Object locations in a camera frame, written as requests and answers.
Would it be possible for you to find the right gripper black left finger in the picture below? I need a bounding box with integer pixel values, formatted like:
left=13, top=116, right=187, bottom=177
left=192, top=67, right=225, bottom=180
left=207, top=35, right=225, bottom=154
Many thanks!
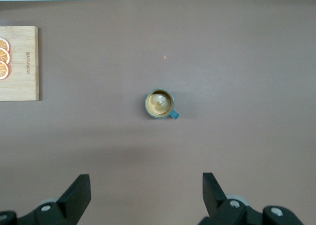
left=17, top=174, right=91, bottom=225

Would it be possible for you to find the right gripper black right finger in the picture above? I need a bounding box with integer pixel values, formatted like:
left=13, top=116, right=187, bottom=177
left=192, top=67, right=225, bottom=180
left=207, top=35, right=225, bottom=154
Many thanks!
left=198, top=172, right=266, bottom=225

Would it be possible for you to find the teal ceramic mug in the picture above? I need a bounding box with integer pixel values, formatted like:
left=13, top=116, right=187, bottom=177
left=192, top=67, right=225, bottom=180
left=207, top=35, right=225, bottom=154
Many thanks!
left=145, top=88, right=180, bottom=120

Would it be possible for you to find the bamboo cutting board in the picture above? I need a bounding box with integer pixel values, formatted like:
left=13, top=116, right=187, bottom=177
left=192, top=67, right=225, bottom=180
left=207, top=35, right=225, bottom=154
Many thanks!
left=0, top=26, right=40, bottom=102

